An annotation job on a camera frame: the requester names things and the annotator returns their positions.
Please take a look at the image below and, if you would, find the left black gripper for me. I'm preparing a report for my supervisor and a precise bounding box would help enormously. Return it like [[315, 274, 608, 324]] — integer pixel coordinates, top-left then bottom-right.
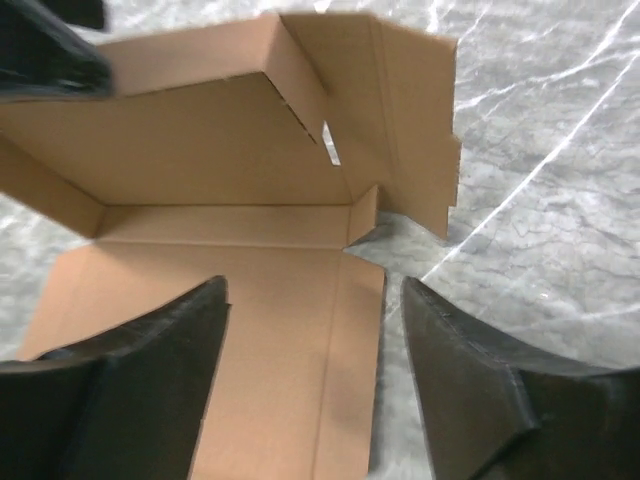
[[1, 0, 113, 103]]

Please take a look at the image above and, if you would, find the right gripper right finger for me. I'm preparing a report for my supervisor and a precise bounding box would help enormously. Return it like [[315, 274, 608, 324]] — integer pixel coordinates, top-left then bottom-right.
[[402, 277, 639, 479]]

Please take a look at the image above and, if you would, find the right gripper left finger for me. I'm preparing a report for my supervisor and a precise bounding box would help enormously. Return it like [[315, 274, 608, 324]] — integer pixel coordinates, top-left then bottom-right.
[[1, 276, 230, 479]]

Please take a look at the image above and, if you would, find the brown cardboard box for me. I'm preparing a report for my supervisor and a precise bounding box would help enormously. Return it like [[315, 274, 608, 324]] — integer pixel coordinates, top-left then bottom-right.
[[1, 12, 461, 479]]

